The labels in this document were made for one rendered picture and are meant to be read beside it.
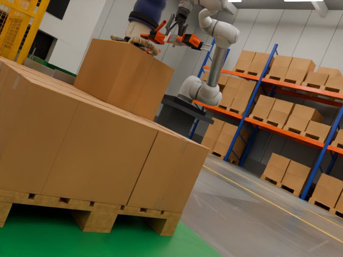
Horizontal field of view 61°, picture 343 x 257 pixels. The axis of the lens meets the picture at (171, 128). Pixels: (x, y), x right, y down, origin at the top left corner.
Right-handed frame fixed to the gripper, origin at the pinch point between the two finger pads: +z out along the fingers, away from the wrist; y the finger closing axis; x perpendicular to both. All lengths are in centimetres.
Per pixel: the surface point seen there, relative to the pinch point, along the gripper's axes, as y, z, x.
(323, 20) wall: -829, -472, -406
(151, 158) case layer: 16, 67, 49
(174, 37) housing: 3.4, -0.2, 7.1
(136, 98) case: 0.4, 42.6, -10.3
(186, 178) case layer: -12, 72, 49
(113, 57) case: 20.0, 23.9, -24.5
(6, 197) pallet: 73, 95, 49
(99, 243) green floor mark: 32, 107, 58
